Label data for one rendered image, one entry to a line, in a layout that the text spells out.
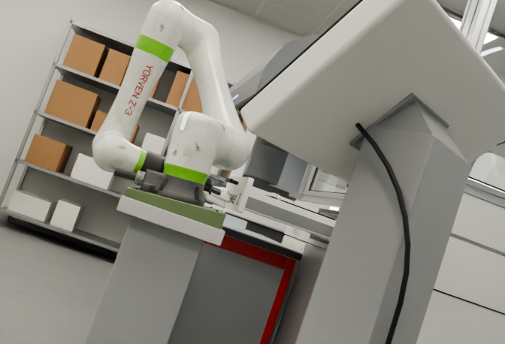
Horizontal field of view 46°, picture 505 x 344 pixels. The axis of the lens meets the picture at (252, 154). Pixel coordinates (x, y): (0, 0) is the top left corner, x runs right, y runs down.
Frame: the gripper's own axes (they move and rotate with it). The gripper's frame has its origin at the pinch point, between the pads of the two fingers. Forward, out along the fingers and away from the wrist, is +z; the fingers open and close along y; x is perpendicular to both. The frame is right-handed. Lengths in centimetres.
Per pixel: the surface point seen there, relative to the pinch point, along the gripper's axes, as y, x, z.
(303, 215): 10.3, -4.0, 24.9
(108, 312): -14.9, -41.5, -22.2
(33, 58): -246, 394, -84
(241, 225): -21.7, 17.6, 21.6
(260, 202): 7.7, -3.5, 10.7
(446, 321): 31, -48, 49
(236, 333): -39, -15, 29
